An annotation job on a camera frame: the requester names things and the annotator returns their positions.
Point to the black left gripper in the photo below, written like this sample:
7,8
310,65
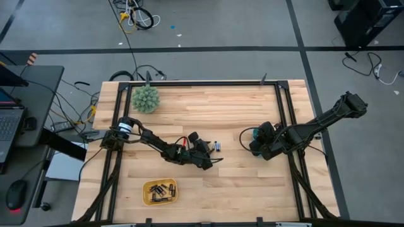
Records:
200,154

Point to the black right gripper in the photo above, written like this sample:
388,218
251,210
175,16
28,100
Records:
269,145

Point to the black copper Duracell AA battery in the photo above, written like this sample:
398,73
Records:
158,199
153,196

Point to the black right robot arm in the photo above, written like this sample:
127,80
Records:
328,118

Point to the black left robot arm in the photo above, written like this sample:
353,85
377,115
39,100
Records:
158,143

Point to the silver AAA battery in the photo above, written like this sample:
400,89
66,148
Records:
215,146
218,147

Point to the teal plastic bin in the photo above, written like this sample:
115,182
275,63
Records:
255,135

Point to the red clip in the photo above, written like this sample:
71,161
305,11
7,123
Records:
184,142

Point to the green potted plant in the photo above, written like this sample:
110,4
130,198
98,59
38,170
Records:
146,99

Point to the yellow plastic bin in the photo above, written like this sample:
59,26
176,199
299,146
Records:
146,201

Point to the white floor box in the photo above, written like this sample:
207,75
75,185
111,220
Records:
66,164

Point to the black desk foot bar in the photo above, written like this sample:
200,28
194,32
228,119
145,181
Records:
63,145

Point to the black power brick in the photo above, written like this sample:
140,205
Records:
61,126

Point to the black equipment case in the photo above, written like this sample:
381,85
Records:
363,22

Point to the black caster wheel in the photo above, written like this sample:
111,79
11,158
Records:
45,206

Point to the black desk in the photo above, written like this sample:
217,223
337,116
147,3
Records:
41,94

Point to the small black desk device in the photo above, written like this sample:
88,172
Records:
30,123

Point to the black computer mouse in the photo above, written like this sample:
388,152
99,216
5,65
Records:
15,193

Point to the dark laptop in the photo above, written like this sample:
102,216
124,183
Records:
9,126

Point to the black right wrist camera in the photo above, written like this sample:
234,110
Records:
255,145

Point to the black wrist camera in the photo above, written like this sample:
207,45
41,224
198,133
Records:
255,145
193,137

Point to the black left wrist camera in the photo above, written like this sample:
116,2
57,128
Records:
193,137

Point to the black aluminium table frame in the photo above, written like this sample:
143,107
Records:
202,83

